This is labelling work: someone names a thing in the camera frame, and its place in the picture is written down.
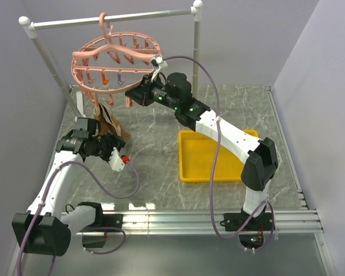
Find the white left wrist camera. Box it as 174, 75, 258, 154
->
107, 147, 130, 172

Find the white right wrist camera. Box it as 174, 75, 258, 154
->
149, 55, 168, 82

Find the aluminium rail frame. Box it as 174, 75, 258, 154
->
5, 86, 339, 276

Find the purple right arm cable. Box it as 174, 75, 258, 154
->
162, 56, 276, 254

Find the yellow plastic tray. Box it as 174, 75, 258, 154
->
178, 131, 244, 183

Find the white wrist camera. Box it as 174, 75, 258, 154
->
149, 55, 168, 82
107, 147, 130, 172

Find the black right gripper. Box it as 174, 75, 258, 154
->
125, 74, 179, 112

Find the white metal drying rack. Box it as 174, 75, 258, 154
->
18, 1, 203, 117

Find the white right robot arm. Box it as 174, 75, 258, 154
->
125, 72, 278, 230

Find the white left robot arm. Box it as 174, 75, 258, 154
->
12, 117, 125, 256

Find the orange clothes peg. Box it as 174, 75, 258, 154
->
101, 70, 110, 86

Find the pink round clip hanger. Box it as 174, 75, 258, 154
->
71, 13, 161, 108

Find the purple clothes peg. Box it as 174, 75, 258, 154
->
117, 71, 125, 86

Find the brown underwear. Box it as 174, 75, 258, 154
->
94, 102, 131, 140

